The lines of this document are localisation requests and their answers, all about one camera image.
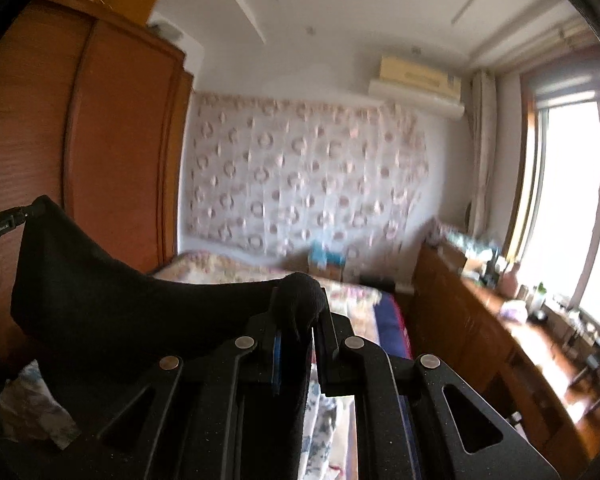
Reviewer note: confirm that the wooden wardrobe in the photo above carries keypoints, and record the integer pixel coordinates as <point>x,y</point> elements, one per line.
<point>105,135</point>

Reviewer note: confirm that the blue floral bed sheet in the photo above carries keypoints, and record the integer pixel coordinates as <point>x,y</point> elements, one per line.
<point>35,405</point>

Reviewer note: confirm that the pink floral bed sheet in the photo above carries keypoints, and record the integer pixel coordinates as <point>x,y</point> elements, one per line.
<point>230,270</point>

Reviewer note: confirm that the small cardboard box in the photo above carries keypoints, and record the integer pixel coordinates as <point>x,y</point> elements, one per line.
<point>332,266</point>

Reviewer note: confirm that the wall air conditioner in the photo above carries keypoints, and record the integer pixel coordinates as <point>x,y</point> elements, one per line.
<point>420,85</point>

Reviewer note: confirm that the wooden sideboard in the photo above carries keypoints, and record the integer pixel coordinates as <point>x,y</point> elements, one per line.
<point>480,340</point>

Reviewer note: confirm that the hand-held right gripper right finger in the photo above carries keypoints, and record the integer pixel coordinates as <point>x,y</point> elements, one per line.
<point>325,355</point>

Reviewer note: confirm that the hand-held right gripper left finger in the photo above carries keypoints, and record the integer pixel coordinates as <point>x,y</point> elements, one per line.
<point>276,360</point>

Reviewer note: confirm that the pink bottle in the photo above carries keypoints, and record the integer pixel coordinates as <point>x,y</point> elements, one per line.
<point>511,282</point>

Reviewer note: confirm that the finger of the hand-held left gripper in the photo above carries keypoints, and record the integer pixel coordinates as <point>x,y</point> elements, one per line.
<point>7,221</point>

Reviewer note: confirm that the dark blue blanket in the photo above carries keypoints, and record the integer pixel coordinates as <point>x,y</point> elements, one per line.
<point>392,325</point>

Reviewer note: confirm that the black printed t-shirt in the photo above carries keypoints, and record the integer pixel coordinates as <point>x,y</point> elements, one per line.
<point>105,300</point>

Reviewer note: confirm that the circle patterned wall curtain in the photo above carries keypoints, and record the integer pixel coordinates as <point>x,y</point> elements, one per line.
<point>305,175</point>

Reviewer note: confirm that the pale window curtain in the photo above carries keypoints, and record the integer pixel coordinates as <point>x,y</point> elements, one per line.
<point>482,160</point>

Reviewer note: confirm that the window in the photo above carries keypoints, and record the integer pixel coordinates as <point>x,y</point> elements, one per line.
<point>570,200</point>

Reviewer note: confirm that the blue plastic bag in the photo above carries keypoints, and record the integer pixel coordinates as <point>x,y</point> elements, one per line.
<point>320,254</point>

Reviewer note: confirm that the white plastic bag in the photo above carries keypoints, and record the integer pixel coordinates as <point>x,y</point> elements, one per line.
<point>514,310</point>

